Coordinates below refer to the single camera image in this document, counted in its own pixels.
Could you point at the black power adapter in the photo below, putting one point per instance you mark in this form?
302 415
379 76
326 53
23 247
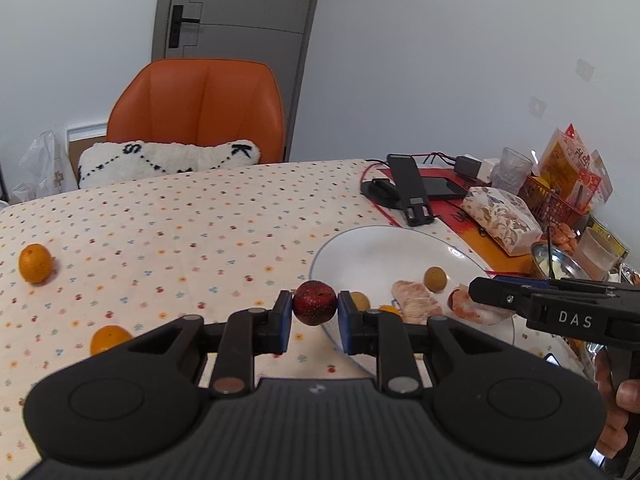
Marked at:
467 167

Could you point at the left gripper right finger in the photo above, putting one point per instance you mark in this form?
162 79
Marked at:
383 336

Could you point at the small orange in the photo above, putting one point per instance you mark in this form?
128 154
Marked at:
389 309

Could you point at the white fluffy cushion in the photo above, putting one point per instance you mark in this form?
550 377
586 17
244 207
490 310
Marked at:
108 162

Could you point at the black smartphone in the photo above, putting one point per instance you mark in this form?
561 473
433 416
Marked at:
441 188

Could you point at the floral tissue box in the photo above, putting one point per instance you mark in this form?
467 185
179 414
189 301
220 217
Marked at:
505 218

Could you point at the right hand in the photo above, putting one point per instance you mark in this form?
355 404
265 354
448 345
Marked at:
620 403

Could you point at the black door handle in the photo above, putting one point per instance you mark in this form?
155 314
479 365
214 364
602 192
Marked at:
177 20

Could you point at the near large orange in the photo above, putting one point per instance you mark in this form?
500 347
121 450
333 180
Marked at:
107 337

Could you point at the orange basket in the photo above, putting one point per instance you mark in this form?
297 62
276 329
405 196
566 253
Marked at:
547 207

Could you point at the white bag by wall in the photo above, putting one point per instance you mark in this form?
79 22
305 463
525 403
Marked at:
49 168

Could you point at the grey door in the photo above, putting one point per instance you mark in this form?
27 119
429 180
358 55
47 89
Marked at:
271 32

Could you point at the orange leather chair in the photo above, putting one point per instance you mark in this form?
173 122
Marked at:
204 102

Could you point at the metal bowl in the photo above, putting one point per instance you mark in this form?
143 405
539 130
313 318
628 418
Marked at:
550 262

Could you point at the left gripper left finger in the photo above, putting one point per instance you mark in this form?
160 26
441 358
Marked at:
248 333

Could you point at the floral tablecloth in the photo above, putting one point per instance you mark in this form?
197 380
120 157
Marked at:
139 254

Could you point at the dark red small apple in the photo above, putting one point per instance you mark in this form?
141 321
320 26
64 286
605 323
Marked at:
314 303

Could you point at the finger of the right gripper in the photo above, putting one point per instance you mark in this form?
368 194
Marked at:
502 295
521 280

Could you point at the far orange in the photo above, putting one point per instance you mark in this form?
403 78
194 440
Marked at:
35 264

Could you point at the peeled pomelo piece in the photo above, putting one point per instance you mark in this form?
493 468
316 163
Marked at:
416 303
464 307

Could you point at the white ceramic plate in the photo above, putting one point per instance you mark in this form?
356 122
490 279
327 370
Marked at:
370 259

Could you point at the brown longan fruit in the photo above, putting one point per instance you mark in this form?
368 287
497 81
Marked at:
435 279

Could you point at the clear glass cup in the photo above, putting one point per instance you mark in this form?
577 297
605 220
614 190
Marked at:
511 171

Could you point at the black phone stand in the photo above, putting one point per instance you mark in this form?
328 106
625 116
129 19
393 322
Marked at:
403 190

